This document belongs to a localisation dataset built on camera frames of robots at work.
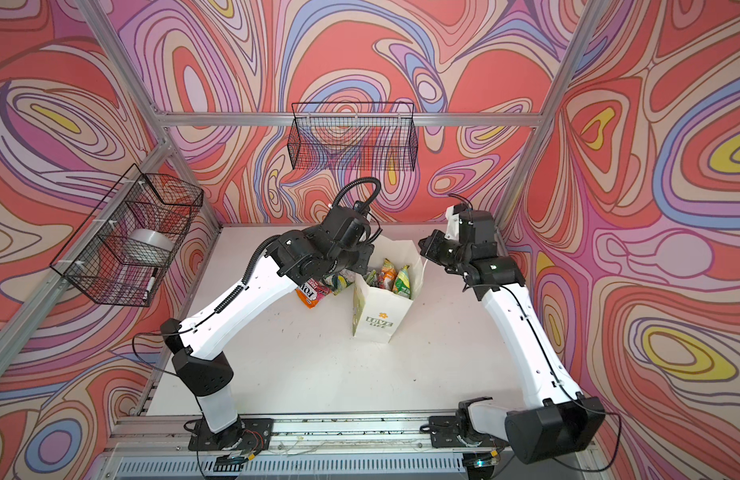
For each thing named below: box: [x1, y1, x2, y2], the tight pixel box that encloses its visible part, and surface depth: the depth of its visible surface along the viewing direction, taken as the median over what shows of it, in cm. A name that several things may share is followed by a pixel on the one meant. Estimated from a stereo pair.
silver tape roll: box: [130, 228, 174, 256], surface depth 73 cm
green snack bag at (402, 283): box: [392, 265, 411, 299], surface depth 81 cm
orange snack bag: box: [381, 258, 397, 292], surface depth 86 cm
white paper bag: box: [352, 234, 424, 344], surface depth 80 cm
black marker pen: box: [142, 267, 158, 302], surface depth 75 cm
